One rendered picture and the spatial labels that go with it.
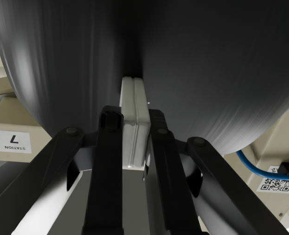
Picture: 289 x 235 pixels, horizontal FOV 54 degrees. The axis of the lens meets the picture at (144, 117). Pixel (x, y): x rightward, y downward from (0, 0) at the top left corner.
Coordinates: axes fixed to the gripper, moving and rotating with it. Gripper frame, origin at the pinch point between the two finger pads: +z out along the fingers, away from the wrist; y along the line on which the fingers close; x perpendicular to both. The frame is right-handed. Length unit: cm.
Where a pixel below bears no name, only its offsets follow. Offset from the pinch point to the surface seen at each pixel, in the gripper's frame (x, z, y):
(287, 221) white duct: -72, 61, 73
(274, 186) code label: -26.4, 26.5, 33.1
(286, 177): -21.3, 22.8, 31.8
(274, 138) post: -14.4, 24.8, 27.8
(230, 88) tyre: 1.4, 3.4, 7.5
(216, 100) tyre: 0.1, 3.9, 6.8
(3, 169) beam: -182, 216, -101
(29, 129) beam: -35, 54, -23
